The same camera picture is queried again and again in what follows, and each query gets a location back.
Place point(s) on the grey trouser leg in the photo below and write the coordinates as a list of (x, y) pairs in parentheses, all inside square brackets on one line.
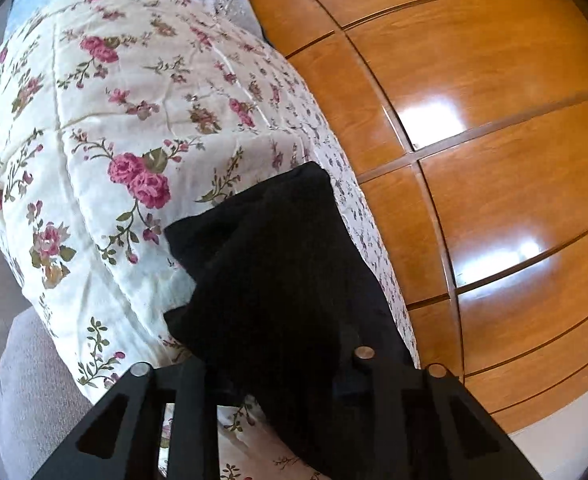
[(39, 401)]

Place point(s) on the wooden wardrobe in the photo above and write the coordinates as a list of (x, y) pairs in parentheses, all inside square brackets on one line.
[(466, 122)]

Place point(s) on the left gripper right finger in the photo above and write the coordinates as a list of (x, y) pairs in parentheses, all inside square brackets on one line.
[(420, 424)]

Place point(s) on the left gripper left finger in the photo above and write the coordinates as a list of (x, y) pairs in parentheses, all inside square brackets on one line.
[(119, 438)]

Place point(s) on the black pants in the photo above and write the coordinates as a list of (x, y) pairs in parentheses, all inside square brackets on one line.
[(285, 310)]

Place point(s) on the floral bedspread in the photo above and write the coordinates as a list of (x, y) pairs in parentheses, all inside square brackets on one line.
[(118, 117)]

